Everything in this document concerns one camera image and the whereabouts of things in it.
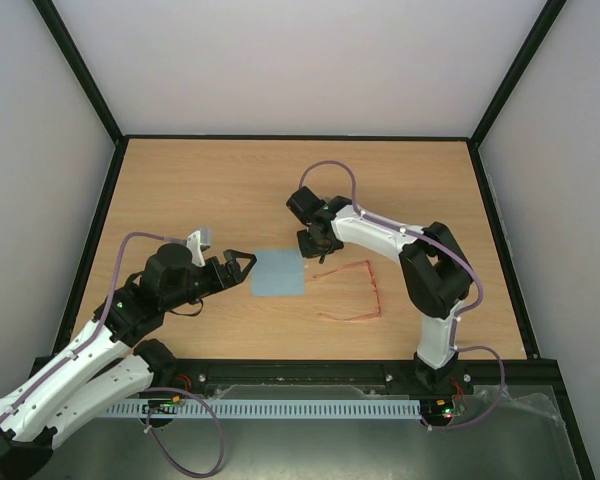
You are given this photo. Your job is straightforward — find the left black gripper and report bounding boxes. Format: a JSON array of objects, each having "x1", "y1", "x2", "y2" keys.
[{"x1": 163, "y1": 249, "x2": 257, "y2": 311}]

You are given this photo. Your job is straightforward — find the blue cleaning cloth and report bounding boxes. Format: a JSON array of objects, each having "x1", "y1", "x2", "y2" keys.
[{"x1": 251, "y1": 248, "x2": 305, "y2": 297}]

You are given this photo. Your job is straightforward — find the red thin frame sunglasses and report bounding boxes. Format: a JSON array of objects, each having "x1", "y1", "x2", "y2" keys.
[{"x1": 308, "y1": 260, "x2": 382, "y2": 323}]

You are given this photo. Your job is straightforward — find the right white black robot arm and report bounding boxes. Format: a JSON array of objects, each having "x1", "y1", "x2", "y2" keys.
[{"x1": 286, "y1": 186, "x2": 479, "y2": 392}]

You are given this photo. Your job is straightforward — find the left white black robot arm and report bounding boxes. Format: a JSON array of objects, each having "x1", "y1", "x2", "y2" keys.
[{"x1": 0, "y1": 243, "x2": 257, "y2": 479}]

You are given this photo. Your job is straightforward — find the left circuit board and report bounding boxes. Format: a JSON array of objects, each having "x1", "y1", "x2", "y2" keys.
[{"x1": 141, "y1": 396, "x2": 186, "y2": 415}]

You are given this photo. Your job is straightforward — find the circuit board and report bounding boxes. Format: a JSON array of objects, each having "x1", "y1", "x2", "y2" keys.
[
  {"x1": 420, "y1": 395, "x2": 468, "y2": 419},
  {"x1": 141, "y1": 396, "x2": 186, "y2": 415}
]

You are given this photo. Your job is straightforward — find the right circuit board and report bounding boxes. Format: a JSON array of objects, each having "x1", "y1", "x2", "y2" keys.
[{"x1": 420, "y1": 395, "x2": 468, "y2": 419}]

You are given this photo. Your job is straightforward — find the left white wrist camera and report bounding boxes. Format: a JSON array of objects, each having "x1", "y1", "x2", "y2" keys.
[{"x1": 186, "y1": 227, "x2": 212, "y2": 267}]

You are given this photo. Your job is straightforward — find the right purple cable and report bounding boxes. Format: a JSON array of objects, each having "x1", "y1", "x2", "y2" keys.
[{"x1": 299, "y1": 160, "x2": 507, "y2": 431}]

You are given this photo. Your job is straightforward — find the purple cable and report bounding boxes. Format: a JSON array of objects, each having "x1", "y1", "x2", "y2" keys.
[
  {"x1": 299, "y1": 160, "x2": 507, "y2": 431},
  {"x1": 0, "y1": 232, "x2": 191, "y2": 451}
]

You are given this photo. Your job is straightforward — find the light blue slotted cable duct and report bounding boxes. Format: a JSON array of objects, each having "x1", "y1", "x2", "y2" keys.
[{"x1": 101, "y1": 399, "x2": 421, "y2": 420}]

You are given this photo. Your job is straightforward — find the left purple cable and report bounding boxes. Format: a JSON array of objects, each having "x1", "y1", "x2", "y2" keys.
[{"x1": 0, "y1": 232, "x2": 191, "y2": 451}]

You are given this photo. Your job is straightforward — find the black aluminium frame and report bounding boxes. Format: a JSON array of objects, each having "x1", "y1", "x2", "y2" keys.
[{"x1": 0, "y1": 0, "x2": 597, "y2": 480}]

